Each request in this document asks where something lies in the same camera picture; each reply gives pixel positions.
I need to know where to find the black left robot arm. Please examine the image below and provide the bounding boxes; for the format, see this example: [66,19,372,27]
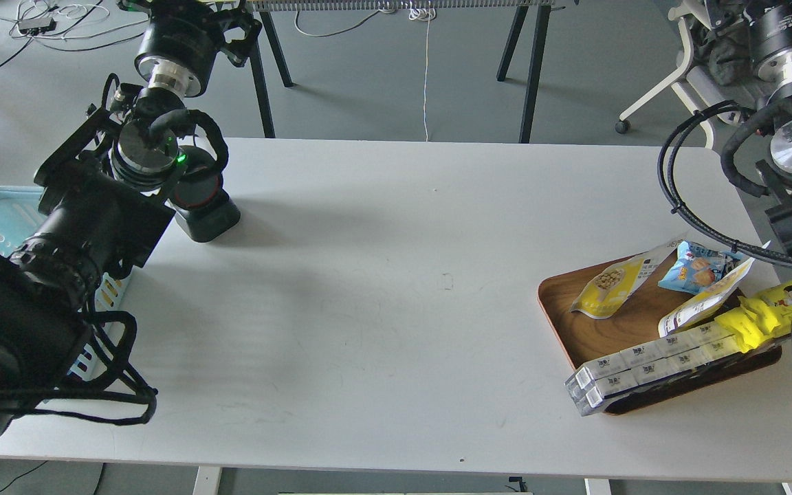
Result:
[0,1,262,436]

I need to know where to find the lower clear snack box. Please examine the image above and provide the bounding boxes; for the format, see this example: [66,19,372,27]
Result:
[564,335,742,417]

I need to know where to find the clear snack box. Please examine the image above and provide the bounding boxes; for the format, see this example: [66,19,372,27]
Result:
[564,322,740,407]
[564,335,742,417]

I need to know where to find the blue snack bag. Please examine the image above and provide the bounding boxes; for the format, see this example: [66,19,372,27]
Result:
[657,240,744,294]

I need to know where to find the upper clear snack box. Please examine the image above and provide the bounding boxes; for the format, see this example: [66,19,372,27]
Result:
[564,322,740,407]

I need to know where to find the yellow cartoon snack pack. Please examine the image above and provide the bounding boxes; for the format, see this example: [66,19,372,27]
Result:
[714,281,792,352]

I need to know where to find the light blue plastic basket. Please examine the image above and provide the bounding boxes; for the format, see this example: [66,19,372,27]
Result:
[0,187,130,382]

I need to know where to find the black barcode scanner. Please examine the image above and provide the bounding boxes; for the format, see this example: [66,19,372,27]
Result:
[168,175,240,243]

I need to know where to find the wooden tray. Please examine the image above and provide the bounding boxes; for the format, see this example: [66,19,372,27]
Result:
[538,254,782,415]

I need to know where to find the black table legs left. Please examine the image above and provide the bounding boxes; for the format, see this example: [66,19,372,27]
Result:
[245,10,295,139]

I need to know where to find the black table legs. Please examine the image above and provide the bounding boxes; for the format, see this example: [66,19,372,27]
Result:
[496,1,553,144]
[245,10,295,139]

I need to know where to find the black table legs right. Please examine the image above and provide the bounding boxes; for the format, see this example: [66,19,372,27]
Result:
[496,1,553,144]

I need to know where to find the white office chair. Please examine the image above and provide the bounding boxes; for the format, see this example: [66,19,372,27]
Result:
[614,1,774,134]

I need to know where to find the white hanging cable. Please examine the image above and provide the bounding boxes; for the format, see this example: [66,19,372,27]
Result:
[408,5,437,142]

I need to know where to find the floor cables and adapter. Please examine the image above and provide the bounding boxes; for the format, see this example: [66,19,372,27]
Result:
[0,0,156,94]

